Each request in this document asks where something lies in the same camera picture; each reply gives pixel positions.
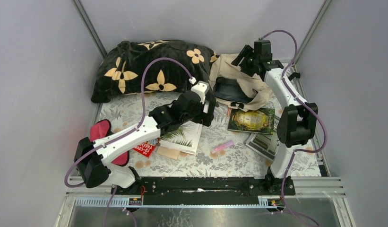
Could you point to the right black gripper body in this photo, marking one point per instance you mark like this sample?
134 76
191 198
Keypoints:
248 67

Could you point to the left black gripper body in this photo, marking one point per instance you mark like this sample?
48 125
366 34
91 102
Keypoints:
208 110

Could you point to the white palm leaf book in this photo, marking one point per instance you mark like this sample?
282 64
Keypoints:
185 138

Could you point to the beige canvas student bag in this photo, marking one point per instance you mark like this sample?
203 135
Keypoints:
234 88

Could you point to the green forest cover book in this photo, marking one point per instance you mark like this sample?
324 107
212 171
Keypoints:
254 121

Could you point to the grey photo cover book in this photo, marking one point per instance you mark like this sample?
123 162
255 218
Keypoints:
264 144

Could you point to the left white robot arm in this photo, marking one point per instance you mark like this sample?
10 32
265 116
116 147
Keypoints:
94 159

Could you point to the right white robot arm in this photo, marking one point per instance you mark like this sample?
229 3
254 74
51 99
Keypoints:
297 123

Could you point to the tan wooden square block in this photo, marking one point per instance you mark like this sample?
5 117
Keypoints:
168 152

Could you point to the pink glue stick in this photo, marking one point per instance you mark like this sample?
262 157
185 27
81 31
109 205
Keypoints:
222 147

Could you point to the floral patterned table mat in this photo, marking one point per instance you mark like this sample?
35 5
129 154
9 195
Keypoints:
237 160

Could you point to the red treehouse book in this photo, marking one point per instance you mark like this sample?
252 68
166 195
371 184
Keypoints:
147 148

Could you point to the black floral pillow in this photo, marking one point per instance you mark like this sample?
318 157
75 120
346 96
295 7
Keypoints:
154 66

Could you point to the red and black pouch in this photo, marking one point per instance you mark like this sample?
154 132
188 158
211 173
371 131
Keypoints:
101 129

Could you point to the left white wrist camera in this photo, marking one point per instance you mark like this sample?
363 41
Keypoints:
200 88

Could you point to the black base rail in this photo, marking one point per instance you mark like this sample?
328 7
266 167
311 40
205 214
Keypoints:
206 190

